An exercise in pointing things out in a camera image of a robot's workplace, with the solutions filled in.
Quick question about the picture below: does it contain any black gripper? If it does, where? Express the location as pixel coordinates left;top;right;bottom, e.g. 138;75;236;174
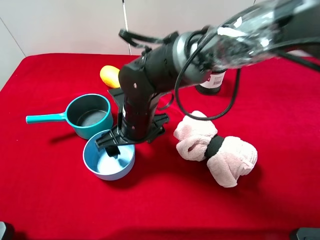
95;64;169;158

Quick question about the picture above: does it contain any light blue plastic bowl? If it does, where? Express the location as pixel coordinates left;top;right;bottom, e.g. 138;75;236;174
82;130;136;181

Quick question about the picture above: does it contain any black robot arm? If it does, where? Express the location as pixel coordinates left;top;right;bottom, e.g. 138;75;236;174
95;0;320;156

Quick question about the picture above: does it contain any yellow mango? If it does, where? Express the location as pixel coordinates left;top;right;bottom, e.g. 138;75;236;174
99;65;121;89

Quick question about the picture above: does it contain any pink towel with black band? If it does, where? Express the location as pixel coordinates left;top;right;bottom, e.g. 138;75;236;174
173;116;258;188

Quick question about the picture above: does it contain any black mesh pen holder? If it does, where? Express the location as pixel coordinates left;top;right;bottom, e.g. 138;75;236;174
195;68;227;96

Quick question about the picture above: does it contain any teal saucepan with handle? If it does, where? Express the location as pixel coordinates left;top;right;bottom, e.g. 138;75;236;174
25;93;114;140

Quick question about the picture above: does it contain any black cable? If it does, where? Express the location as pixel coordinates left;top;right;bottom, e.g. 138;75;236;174
118;24;320;120

